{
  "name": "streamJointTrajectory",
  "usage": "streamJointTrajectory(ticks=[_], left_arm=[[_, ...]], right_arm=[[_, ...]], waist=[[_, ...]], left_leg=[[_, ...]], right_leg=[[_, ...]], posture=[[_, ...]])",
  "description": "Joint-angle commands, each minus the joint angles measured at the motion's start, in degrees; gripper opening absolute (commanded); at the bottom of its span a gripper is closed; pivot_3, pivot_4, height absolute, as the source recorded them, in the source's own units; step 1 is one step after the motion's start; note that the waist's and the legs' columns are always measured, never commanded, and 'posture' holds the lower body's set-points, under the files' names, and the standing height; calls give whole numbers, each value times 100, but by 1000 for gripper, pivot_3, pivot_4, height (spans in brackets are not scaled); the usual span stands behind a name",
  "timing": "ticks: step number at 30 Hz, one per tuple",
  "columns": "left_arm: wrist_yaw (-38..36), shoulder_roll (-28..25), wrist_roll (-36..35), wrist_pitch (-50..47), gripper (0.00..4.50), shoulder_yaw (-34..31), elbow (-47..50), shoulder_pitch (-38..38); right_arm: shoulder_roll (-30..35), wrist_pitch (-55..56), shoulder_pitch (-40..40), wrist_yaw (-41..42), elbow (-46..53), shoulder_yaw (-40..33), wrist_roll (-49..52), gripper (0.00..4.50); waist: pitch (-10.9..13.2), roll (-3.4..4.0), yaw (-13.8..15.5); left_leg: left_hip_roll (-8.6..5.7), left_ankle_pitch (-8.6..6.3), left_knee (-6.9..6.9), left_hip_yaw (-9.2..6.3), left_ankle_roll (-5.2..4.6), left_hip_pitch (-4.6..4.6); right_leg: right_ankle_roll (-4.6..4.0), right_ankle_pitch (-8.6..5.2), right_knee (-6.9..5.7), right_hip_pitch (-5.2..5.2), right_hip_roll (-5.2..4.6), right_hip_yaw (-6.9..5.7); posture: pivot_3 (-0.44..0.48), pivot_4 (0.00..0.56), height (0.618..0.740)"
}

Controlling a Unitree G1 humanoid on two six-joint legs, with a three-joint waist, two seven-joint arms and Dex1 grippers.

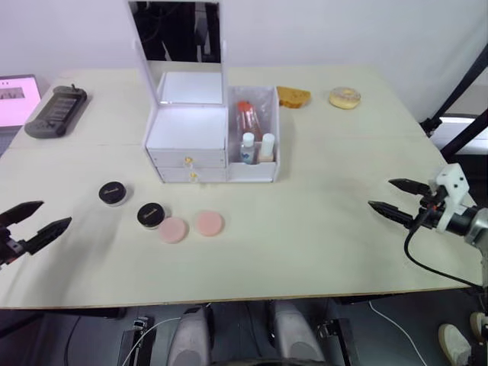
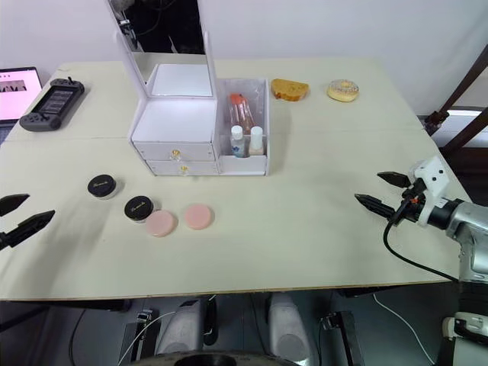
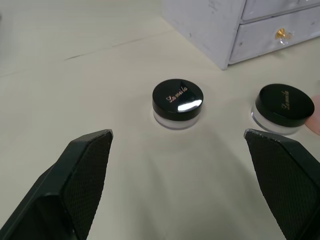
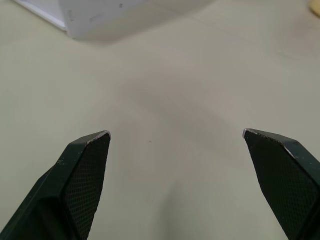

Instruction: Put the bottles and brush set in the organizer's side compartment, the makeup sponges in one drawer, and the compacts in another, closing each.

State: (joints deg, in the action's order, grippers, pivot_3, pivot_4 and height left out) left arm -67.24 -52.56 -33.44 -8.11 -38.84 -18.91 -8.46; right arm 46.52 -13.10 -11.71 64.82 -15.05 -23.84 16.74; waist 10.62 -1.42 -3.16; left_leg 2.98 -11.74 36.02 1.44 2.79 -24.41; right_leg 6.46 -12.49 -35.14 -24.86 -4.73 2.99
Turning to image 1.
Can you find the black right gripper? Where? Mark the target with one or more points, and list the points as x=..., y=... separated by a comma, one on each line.
x=429, y=217

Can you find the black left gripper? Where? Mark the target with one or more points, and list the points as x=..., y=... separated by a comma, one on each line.
x=11, y=248

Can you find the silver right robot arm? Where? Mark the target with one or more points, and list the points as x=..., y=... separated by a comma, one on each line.
x=476, y=228

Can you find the pink round makeup sponge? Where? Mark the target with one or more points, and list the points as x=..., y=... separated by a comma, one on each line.
x=209, y=223
x=173, y=230

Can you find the white drawer with gold knob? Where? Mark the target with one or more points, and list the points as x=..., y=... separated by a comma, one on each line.
x=173, y=174
x=167, y=157

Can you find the orange brush set in bag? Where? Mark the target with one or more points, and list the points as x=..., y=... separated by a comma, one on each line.
x=247, y=114

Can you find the white makeup organizer box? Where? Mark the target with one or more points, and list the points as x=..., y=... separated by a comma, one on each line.
x=187, y=127

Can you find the black tripod stand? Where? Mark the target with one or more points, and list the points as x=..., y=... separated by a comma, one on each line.
x=430, y=125

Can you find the black round compact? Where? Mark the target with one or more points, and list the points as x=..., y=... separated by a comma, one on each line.
x=112, y=192
x=151, y=214

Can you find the black handheld controller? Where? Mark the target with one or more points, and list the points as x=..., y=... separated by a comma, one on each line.
x=55, y=112

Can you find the glazed donut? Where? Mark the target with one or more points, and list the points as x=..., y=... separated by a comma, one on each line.
x=345, y=98

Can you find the laptop with pink screen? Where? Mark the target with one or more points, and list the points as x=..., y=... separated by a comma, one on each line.
x=17, y=101

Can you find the beige bottle with white cap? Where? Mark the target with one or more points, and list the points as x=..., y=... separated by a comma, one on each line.
x=267, y=144

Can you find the beige shoe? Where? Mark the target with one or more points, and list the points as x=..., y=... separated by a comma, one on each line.
x=479, y=326
x=453, y=343

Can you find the brown toast slice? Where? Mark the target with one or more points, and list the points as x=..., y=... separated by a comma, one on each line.
x=293, y=97

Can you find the clear bottle with blue liquid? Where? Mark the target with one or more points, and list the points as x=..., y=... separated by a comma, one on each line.
x=248, y=150

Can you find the grey rounded robot foot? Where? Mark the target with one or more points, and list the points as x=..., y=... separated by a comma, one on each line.
x=299, y=335
x=190, y=339

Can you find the white framed hinged mirror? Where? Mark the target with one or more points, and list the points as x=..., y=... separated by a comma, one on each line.
x=179, y=34

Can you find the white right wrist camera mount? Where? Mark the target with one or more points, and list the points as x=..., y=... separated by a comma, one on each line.
x=451, y=179

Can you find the black metal floor bracket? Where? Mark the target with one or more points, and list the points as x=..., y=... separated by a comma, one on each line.
x=133, y=343
x=339, y=339

